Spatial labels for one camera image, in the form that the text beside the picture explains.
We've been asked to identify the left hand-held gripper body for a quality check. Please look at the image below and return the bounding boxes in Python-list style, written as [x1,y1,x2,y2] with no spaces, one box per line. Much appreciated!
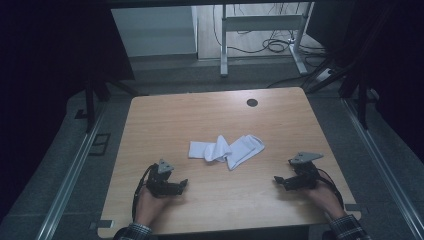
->
[145,158,184,198]

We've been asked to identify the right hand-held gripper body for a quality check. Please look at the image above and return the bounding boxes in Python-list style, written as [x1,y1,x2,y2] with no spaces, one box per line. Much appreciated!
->
[287,151,325,192]

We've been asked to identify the person's left hand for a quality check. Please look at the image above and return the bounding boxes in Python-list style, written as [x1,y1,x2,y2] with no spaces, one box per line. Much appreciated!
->
[133,186,181,228]

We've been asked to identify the person's right hand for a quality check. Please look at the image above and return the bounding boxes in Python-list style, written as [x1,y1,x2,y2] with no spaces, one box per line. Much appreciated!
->
[304,181,348,221]

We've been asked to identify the black metal stand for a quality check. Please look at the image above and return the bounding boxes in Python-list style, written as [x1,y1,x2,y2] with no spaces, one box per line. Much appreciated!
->
[74,78,141,134]
[339,66,381,131]

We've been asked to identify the white power strip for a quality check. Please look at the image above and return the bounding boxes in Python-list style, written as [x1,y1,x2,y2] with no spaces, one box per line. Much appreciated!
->
[314,67,336,84]

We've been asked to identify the white board panel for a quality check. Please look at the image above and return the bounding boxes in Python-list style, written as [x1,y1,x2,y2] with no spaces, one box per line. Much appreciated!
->
[110,5,198,58]

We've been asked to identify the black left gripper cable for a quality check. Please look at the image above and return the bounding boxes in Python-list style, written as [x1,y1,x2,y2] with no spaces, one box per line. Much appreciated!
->
[131,163,158,223]

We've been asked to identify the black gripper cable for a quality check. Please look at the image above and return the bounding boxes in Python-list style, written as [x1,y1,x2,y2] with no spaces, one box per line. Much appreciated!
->
[131,163,158,223]
[316,168,345,209]

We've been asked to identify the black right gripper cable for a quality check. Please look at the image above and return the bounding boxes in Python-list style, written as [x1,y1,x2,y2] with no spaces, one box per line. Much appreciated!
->
[316,168,345,209]

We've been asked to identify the black rectangular floor frame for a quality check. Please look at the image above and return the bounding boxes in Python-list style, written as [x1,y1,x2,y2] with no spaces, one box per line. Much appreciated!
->
[88,132,112,157]

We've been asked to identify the aluminium floor rail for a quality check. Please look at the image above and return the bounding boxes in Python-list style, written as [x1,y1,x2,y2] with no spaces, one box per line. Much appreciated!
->
[34,103,108,240]
[341,98,424,231]

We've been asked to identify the black floor cables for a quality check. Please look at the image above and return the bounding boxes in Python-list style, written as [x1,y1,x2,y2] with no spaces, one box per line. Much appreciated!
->
[213,3,329,89]

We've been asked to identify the white metal desk frame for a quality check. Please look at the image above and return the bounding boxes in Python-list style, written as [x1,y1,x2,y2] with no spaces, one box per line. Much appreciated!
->
[219,2,315,78]

